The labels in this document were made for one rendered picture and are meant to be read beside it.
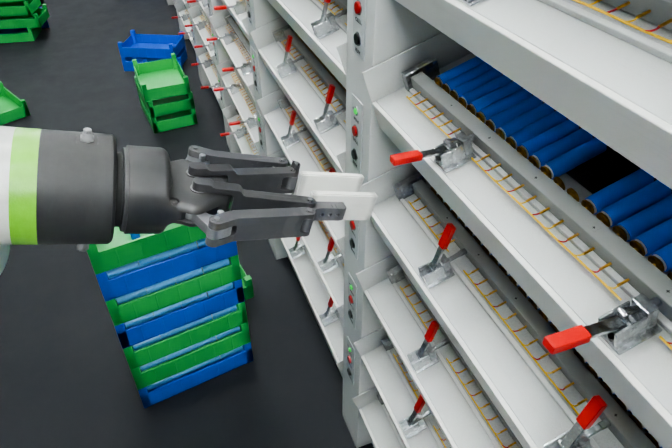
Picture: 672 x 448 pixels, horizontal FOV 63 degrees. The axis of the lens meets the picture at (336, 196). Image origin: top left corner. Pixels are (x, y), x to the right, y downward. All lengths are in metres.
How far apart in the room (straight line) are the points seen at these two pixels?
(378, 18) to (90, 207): 0.44
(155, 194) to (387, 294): 0.61
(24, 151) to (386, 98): 0.48
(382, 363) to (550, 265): 0.65
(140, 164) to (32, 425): 1.26
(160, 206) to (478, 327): 0.42
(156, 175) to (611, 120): 0.34
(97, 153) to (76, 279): 1.53
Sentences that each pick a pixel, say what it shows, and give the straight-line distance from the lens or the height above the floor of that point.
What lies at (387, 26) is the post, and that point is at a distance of 0.75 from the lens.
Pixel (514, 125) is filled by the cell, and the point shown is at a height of 0.97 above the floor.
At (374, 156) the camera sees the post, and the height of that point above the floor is 0.83.
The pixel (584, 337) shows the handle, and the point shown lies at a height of 0.96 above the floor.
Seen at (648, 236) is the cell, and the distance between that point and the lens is 0.54.
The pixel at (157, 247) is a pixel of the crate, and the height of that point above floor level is 0.50.
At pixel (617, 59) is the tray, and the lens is 0.46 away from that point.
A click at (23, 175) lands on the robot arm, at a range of 0.46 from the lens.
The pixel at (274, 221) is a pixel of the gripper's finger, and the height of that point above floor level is 0.98.
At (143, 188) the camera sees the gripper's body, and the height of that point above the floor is 1.03.
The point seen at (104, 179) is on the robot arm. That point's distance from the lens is 0.45.
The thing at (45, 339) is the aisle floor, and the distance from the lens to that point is 1.84.
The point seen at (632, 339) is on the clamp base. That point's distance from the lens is 0.50.
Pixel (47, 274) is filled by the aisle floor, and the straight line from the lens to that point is 2.04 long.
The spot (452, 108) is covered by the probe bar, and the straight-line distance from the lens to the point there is 0.69.
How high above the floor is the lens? 1.29
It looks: 37 degrees down
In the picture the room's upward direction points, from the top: straight up
